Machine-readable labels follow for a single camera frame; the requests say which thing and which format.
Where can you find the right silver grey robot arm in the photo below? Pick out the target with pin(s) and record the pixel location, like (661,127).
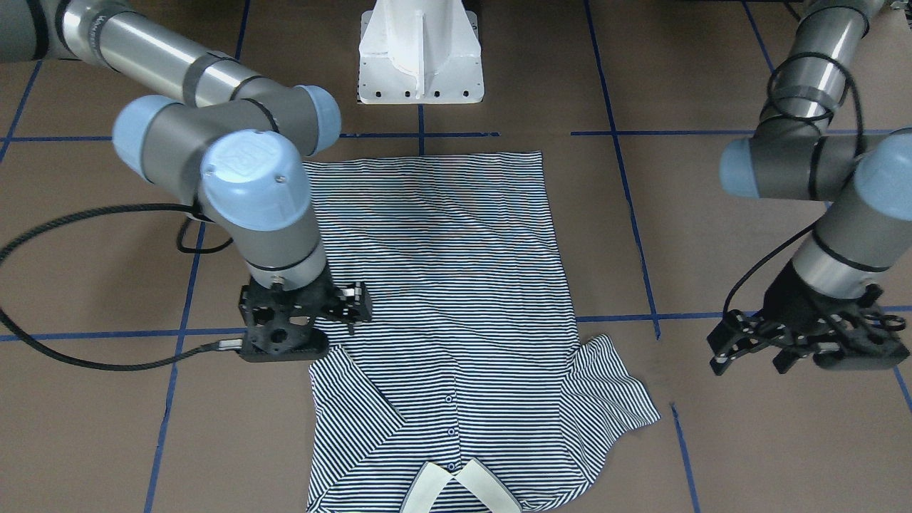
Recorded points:
(228,144)

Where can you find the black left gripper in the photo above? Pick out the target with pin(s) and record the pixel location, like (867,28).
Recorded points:
(792,294)

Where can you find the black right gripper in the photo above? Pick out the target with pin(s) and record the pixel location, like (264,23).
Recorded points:
(347,302)

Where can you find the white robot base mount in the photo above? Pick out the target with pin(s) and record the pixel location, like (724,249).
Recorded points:
(421,52)

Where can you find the navy white striped polo shirt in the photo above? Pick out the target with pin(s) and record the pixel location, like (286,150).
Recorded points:
(469,390)

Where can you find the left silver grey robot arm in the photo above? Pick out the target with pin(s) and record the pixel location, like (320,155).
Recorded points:
(810,144)

